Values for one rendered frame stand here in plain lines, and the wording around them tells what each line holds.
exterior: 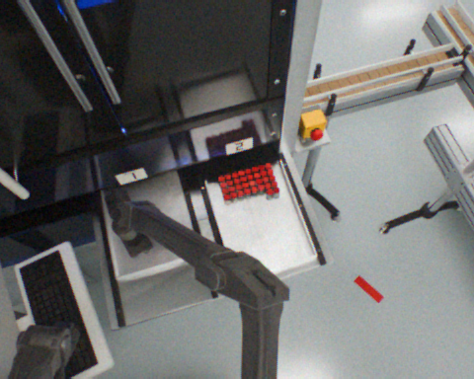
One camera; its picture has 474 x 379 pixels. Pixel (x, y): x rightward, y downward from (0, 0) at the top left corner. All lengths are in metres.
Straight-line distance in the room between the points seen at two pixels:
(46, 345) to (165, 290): 0.54
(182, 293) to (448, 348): 1.45
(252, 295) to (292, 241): 0.65
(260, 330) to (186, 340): 1.46
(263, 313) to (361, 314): 1.55
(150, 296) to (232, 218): 0.35
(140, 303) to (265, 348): 0.65
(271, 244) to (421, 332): 1.18
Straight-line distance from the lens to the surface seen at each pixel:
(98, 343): 1.40
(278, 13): 0.93
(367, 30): 3.13
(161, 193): 1.39
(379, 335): 2.22
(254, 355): 0.73
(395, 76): 1.58
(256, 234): 1.31
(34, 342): 0.84
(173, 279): 1.29
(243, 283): 0.69
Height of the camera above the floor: 2.12
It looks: 66 degrees down
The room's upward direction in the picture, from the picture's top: 5 degrees counter-clockwise
